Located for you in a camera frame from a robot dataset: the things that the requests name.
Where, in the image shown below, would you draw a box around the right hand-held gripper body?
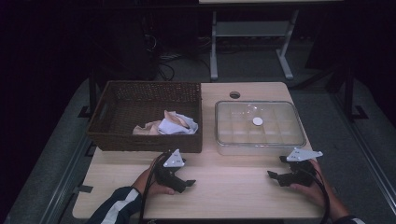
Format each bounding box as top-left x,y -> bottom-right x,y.
276,147 -> 324,188

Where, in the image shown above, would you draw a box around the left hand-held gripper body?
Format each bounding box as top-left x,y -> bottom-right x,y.
153,148 -> 188,194

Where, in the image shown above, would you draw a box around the white divided storage box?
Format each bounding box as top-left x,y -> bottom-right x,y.
214,100 -> 307,157

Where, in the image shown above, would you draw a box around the clear plastic lid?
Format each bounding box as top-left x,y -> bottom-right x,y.
214,100 -> 307,147

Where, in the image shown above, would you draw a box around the white cloth garment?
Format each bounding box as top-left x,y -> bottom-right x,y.
157,111 -> 200,135

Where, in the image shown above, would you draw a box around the brown wicker basket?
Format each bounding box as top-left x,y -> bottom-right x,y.
86,79 -> 205,154

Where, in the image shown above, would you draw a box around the person's right hand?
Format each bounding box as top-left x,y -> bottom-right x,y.
289,160 -> 329,207

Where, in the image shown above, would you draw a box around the person's left hand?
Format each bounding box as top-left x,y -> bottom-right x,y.
132,155 -> 176,197

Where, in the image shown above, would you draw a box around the grey tape strip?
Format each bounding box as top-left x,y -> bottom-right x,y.
73,184 -> 94,194

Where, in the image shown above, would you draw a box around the black metal stand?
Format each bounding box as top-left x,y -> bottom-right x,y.
343,65 -> 370,123
78,66 -> 98,119

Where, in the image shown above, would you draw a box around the right hand-held gripper cable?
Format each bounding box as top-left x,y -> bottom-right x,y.
297,167 -> 332,224

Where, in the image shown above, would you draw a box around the hand-held gripper cable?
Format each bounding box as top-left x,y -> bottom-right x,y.
137,153 -> 166,224
297,167 -> 332,224

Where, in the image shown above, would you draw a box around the left hand-held gripper cable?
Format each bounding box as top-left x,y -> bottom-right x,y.
137,153 -> 166,224

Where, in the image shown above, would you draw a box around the floor cables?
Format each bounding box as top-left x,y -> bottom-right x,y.
142,33 -> 210,82

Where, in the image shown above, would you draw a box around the grey metal frame table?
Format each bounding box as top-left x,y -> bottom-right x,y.
198,0 -> 344,82

